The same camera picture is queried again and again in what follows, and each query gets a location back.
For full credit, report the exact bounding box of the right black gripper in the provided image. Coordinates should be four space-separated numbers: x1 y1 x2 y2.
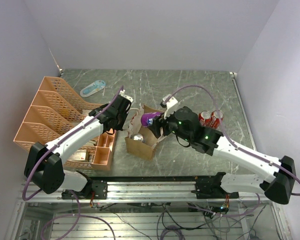
148 106 193 143

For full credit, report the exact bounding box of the purple soda can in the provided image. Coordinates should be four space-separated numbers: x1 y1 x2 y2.
131 133 145 143
140 112 162 127

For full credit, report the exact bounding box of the printed canvas burlap bag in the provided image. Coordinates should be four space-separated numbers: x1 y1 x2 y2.
125 104 166 161

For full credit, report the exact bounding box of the red cola can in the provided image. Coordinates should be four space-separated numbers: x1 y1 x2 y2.
209 110 224 129
198 110 212 127

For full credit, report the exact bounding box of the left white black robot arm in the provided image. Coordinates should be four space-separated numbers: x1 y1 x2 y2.
22 94 133 201

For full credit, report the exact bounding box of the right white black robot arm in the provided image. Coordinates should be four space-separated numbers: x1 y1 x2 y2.
141 106 296 205

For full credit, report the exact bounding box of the blue white oval package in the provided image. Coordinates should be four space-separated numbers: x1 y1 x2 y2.
79 80 106 98

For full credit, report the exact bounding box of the red white printed box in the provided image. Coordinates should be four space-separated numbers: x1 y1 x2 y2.
68 149 89 162

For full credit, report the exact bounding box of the orange plastic desk organizer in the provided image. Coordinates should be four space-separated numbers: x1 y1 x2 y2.
13 76 116 172

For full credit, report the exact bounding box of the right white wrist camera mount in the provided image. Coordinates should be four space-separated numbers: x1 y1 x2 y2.
160 94 179 119

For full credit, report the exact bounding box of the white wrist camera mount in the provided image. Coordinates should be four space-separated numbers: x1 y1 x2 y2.
160 94 179 119
119 89 133 103

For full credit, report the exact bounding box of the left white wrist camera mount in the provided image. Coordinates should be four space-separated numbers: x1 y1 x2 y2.
119 89 133 103

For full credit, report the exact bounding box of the aluminium mounting rail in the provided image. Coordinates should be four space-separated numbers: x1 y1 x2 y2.
17 180 280 204

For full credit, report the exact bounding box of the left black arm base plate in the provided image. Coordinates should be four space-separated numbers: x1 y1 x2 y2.
73 179 108 200

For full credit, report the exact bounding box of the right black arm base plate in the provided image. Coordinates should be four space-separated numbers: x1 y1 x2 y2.
191 172 239 200

